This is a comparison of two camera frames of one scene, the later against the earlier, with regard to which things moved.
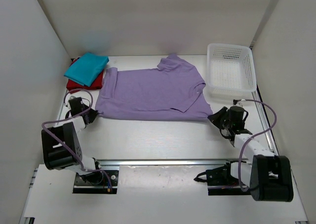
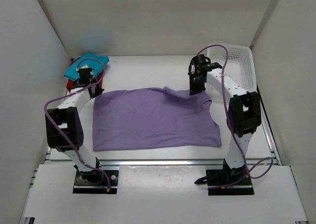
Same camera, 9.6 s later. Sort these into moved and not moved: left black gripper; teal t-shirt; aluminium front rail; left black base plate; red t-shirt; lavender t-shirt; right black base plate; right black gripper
Moved: right black gripper; lavender t-shirt; left black gripper
Not moved: right black base plate; aluminium front rail; red t-shirt; left black base plate; teal t-shirt
